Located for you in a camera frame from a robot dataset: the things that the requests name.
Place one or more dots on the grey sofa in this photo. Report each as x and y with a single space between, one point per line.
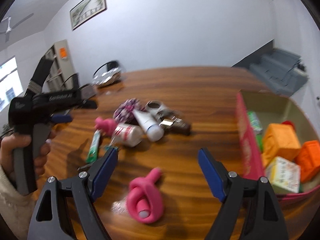
277 70

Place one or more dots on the green toothpaste tube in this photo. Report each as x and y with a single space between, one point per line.
93 147

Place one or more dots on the white red-printed bottle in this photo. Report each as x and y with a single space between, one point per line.
126 133

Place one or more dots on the beige shelf cabinet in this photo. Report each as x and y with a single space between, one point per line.
58 65

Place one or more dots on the person's left hand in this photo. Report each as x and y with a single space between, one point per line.
22 142

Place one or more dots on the person's left forearm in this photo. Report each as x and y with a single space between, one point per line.
12 205

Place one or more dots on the clear plastic bag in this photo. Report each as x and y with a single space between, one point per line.
118 206

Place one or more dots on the small yellow carton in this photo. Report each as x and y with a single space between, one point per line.
283 177

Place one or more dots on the pink cardboard box container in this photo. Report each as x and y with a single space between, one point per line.
247 140

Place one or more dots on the large orange toy cube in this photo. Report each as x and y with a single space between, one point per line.
280 140

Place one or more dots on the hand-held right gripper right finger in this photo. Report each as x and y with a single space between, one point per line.
210 176

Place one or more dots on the small orange studded cube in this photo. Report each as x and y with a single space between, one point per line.
310 160

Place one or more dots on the orange paper sign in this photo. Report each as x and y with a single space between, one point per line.
62 52

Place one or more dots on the white ceiling fan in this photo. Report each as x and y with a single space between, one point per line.
10 28

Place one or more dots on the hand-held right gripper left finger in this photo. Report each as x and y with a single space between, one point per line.
105 173

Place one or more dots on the white cream tube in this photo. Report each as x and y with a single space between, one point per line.
148 125

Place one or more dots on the grey rectangular box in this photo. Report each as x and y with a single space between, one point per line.
87 91

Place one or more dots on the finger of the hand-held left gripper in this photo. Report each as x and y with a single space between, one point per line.
61 118
88 104

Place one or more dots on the red felt ball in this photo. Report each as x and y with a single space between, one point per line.
287 123

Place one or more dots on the dark chocolate bar packet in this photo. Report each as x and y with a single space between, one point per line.
180 126

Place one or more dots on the pink knotted foam toy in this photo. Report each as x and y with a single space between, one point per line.
106 125
145 197

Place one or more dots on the crumpled foil tray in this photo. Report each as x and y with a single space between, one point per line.
107 77

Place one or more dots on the bright window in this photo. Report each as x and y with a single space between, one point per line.
7 82

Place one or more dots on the framed wall picture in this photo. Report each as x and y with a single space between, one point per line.
88 7

